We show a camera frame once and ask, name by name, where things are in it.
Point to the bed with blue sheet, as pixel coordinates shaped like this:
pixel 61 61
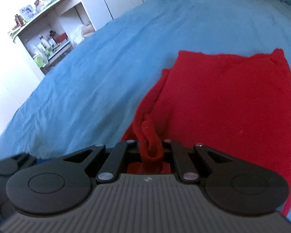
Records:
pixel 111 65

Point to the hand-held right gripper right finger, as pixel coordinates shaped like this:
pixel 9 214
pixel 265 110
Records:
pixel 177 153

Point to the blue and white box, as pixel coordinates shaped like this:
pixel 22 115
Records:
pixel 28 12

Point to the white plastic bag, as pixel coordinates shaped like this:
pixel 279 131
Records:
pixel 76 36

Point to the red box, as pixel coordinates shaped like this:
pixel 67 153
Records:
pixel 61 37

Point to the white shelf desk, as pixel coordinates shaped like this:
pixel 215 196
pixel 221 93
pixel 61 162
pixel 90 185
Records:
pixel 51 9

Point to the brown bottle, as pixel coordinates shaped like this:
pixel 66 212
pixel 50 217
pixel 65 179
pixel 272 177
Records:
pixel 19 20

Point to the green packet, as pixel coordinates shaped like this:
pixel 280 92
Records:
pixel 39 62

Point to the beige cloth bag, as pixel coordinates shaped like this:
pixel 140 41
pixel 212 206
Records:
pixel 88 30

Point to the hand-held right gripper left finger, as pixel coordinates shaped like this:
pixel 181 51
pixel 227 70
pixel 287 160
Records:
pixel 126 150

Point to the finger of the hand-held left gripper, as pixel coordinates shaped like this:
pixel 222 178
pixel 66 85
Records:
pixel 8 166

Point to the red knit sweater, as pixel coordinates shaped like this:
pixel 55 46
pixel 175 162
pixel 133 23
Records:
pixel 220 102

